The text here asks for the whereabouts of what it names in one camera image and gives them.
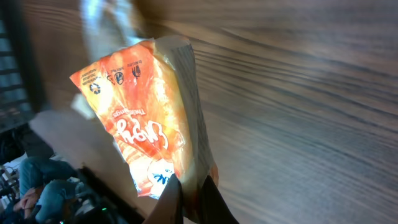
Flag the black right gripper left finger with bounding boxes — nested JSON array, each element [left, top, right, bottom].
[[142, 174, 183, 224]]

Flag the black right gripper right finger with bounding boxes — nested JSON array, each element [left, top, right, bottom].
[[198, 175, 239, 224]]

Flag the orange small box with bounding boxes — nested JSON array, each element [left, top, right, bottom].
[[70, 35, 215, 220]]

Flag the snack bag brown white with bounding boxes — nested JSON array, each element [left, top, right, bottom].
[[80, 0, 144, 62]]

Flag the seated person in background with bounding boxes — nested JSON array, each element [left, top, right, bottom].
[[9, 155, 81, 224]]

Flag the black mesh basket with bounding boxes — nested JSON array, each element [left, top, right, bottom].
[[1, 0, 49, 132]]

